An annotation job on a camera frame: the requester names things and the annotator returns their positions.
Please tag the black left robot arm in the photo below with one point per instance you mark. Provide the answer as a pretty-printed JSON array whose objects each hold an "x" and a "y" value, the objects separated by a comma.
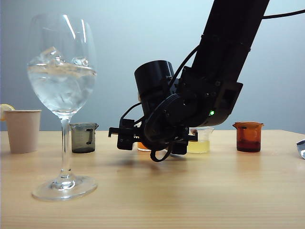
[{"x": 228, "y": 47}]

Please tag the beige paper cup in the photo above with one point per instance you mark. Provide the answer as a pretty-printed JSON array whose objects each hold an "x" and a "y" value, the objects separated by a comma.
[{"x": 22, "y": 131}]

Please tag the yellow lemon slice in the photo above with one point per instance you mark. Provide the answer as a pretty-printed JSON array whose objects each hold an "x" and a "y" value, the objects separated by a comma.
[{"x": 4, "y": 107}]

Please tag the clear orange juice measuring cup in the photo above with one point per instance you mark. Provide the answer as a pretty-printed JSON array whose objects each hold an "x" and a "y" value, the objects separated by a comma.
[{"x": 143, "y": 146}]

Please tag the amber brown measuring cup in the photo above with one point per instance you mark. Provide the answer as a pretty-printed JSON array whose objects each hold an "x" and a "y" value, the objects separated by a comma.
[{"x": 248, "y": 138}]

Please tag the clear yellow juice measuring cup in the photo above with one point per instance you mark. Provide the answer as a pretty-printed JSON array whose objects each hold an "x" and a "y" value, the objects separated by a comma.
[{"x": 202, "y": 145}]

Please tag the smoky grey measuring cup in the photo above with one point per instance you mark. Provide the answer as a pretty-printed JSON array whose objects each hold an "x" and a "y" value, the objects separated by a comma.
[{"x": 79, "y": 140}]

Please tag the silver metal object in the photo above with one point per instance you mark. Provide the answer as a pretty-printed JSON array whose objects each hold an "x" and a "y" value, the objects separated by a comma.
[{"x": 301, "y": 148}]

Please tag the clear stemmed wine glass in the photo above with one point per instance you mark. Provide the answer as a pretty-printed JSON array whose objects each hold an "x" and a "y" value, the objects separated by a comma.
[{"x": 62, "y": 95}]

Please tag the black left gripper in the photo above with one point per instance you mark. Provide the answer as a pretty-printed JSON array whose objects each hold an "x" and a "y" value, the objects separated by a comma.
[{"x": 164, "y": 128}]

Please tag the clear ice cube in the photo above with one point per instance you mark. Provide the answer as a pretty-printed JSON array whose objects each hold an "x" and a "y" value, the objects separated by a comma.
[
  {"x": 49, "y": 53},
  {"x": 80, "y": 61}
]

